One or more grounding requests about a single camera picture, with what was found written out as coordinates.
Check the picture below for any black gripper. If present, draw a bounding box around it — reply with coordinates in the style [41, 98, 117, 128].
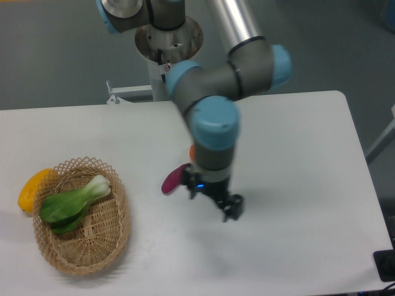
[181, 163, 243, 222]

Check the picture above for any green bok choy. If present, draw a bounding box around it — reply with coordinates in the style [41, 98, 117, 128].
[39, 175, 111, 235]

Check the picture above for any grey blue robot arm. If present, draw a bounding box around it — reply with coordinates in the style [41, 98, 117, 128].
[96, 1, 292, 220]

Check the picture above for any woven wicker basket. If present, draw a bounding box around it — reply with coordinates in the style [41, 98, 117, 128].
[33, 157, 131, 276]

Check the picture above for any purple sweet potato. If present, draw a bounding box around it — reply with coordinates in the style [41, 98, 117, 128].
[161, 163, 188, 195]

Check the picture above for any orange tangerine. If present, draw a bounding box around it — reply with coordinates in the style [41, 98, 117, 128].
[189, 144, 195, 161]

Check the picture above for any yellow mango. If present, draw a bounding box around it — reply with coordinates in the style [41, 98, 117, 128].
[17, 168, 55, 214]

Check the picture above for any black device at table edge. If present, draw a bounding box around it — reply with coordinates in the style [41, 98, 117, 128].
[373, 249, 394, 282]

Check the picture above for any white table leg right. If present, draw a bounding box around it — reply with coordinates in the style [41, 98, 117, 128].
[365, 105, 394, 165]

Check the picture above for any white mounting frame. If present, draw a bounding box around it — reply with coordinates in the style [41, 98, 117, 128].
[106, 80, 153, 104]

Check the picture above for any black cable on pedestal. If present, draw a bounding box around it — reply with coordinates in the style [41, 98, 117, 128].
[156, 48, 167, 84]

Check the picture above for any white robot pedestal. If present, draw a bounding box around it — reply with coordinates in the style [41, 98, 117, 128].
[135, 17, 204, 101]

